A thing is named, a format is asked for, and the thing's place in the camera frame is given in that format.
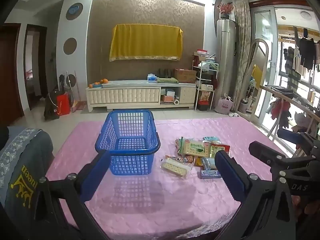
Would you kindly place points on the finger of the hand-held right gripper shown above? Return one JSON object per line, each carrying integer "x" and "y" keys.
{"x": 265, "y": 152}
{"x": 288, "y": 135}

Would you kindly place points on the boxes in cabinet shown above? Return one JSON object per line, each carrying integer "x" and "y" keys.
{"x": 169, "y": 94}

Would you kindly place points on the blue tissue box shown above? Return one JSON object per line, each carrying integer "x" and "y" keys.
{"x": 152, "y": 78}

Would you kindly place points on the green folded cloth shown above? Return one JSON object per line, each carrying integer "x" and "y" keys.
{"x": 167, "y": 80}

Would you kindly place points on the white tv cabinet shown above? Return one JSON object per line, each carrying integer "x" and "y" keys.
{"x": 125, "y": 96}

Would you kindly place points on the wooden drying rack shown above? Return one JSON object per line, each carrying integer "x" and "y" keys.
{"x": 287, "y": 97}

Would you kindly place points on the black hanging garment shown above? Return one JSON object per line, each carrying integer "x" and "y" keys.
{"x": 307, "y": 52}

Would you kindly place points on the paper towel roll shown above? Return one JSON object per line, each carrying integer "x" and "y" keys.
{"x": 176, "y": 101}

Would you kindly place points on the blue fruit plate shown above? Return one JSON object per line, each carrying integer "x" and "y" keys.
{"x": 96, "y": 85}

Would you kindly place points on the silver arched rack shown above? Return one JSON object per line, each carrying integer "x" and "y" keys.
{"x": 252, "y": 55}

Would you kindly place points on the silver tower air conditioner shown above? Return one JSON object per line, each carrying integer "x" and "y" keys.
{"x": 226, "y": 62}

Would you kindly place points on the red snack pouch yellow label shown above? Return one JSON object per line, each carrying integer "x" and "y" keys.
{"x": 218, "y": 146}

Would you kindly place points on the cardboard box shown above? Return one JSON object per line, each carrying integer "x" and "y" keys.
{"x": 185, "y": 75}

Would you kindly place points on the dark wooden door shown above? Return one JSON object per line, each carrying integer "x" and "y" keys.
{"x": 8, "y": 75}

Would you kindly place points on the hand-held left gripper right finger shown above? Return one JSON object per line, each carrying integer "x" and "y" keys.
{"x": 230, "y": 177}

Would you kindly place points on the pink blanket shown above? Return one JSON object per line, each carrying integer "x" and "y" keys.
{"x": 150, "y": 205}

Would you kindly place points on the person's right hand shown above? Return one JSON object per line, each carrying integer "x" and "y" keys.
{"x": 303, "y": 203}

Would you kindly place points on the yellow cloth cover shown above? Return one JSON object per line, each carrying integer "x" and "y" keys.
{"x": 146, "y": 41}

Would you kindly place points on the red paper bag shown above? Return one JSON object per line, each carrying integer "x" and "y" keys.
{"x": 63, "y": 105}

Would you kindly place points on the vase with red flowers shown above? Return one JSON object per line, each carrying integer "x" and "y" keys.
{"x": 225, "y": 8}

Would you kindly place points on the light blue snack packet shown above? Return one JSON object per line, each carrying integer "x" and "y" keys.
{"x": 210, "y": 139}

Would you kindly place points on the black bag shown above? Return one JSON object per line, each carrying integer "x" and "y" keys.
{"x": 50, "y": 106}

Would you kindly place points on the green label cracker packet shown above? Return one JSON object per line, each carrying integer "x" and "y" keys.
{"x": 196, "y": 148}

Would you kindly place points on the blue striped snack packet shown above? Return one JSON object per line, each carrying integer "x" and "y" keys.
{"x": 208, "y": 163}

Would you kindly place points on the round wall panel blue centre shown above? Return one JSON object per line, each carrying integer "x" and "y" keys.
{"x": 74, "y": 10}

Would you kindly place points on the dark wooden door frame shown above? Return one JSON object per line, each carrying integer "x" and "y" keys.
{"x": 43, "y": 62}

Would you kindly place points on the white slippers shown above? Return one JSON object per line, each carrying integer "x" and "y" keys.
{"x": 234, "y": 114}

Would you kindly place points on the green snack packet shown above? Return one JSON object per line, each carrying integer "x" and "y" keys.
{"x": 179, "y": 145}

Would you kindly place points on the grey printed cloth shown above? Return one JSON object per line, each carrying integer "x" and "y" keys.
{"x": 22, "y": 160}

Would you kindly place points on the clear cracker packet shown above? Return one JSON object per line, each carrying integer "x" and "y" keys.
{"x": 175, "y": 167}

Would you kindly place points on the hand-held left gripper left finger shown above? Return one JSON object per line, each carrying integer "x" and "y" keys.
{"x": 96, "y": 175}

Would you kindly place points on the yellow orange snack packet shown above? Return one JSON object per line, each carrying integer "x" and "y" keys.
{"x": 197, "y": 162}

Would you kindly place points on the small red snack packet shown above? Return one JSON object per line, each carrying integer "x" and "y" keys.
{"x": 186, "y": 158}

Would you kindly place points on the yellow hanging towel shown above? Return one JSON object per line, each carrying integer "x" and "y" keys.
{"x": 257, "y": 73}

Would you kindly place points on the white shelf rack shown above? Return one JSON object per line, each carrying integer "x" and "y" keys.
{"x": 206, "y": 80}

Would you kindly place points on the broom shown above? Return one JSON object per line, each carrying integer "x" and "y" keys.
{"x": 75, "y": 103}

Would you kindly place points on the glass sliding door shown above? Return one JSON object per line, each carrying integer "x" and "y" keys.
{"x": 262, "y": 62}

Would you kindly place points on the round brown wall panel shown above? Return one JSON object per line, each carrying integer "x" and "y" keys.
{"x": 71, "y": 79}
{"x": 69, "y": 45}

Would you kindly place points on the pink bag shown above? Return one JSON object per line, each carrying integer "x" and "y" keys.
{"x": 225, "y": 105}

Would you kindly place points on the purple snack packet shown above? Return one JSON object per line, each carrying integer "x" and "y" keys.
{"x": 210, "y": 174}

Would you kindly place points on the patterned curtain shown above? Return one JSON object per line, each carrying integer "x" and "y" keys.
{"x": 242, "y": 55}

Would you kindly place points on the blue plastic basket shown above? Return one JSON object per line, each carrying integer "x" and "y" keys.
{"x": 130, "y": 165}

